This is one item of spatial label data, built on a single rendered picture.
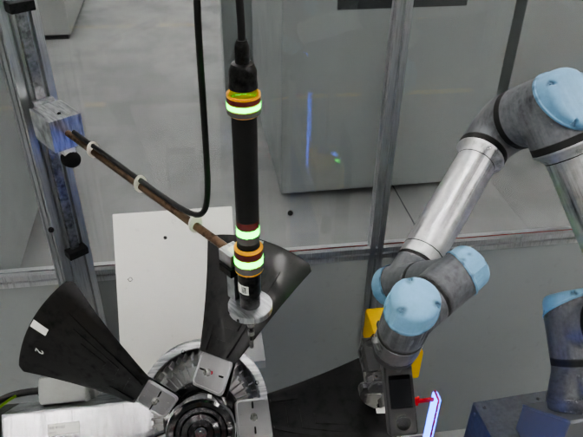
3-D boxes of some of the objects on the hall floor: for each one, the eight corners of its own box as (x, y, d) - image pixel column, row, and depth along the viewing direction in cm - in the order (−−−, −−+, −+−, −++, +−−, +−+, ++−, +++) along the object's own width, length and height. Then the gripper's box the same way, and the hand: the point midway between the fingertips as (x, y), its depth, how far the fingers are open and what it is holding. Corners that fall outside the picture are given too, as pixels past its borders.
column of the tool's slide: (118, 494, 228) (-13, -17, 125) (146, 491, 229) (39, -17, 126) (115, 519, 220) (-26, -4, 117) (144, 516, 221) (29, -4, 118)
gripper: (414, 316, 104) (390, 370, 120) (361, 321, 102) (344, 375, 119) (428, 364, 98) (401, 414, 115) (372, 369, 97) (353, 419, 114)
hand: (376, 406), depth 114 cm, fingers closed
